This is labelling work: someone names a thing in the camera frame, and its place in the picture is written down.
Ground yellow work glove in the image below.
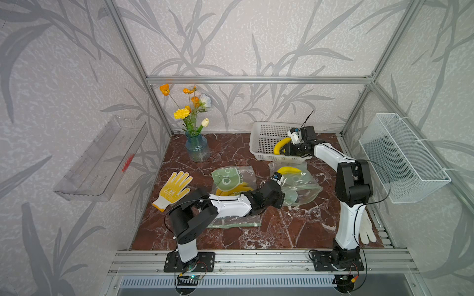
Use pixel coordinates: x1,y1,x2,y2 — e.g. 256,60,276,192
152,171,193,212

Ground circuit board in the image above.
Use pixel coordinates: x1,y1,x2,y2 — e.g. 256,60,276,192
177,274,206,286
333,275,359,294

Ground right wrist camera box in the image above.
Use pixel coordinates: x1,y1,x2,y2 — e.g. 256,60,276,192
288,128,301,145

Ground white work glove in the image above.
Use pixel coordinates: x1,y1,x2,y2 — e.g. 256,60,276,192
359,210,376,245

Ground white wire mesh basket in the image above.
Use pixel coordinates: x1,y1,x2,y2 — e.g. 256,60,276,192
359,113,451,204

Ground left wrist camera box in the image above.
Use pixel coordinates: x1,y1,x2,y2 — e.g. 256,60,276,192
271,172,285,185

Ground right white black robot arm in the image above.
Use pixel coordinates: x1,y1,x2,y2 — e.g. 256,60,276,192
274,127,374,271

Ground blue glass vase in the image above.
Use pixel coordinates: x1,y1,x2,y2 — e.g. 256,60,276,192
185,134,211,163

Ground zip-top bag with bananas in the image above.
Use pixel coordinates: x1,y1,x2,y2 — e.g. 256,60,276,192
207,166,262,229

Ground bananas in left bag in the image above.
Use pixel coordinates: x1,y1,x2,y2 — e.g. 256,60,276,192
215,183,253,196

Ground white plastic basket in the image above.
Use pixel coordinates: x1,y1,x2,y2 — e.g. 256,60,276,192
249,122,311,164

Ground right circuit board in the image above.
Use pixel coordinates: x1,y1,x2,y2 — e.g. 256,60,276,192
333,275,359,294

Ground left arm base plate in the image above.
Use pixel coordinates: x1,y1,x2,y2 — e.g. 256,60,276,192
164,250,216,273

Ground left circuit board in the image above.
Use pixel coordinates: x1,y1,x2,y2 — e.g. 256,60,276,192
177,274,206,286

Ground artificial flower bouquet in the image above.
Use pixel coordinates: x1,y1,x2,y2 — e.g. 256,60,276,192
159,84,210,137

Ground aluminium front rail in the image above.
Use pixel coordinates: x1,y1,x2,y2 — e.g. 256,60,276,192
107,248,419,276

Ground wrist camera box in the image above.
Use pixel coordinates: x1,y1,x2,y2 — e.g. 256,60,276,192
271,172,285,185
288,128,301,145

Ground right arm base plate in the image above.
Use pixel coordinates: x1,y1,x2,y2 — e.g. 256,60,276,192
308,249,365,272

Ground clear acrylic wall shelf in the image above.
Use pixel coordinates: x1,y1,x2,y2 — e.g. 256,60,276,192
53,115,149,202

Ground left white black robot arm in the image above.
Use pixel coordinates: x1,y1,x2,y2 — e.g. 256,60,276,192
167,173,285,263

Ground yellow banana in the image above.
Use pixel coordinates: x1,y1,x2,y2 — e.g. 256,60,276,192
274,138,291,155
276,166,302,175

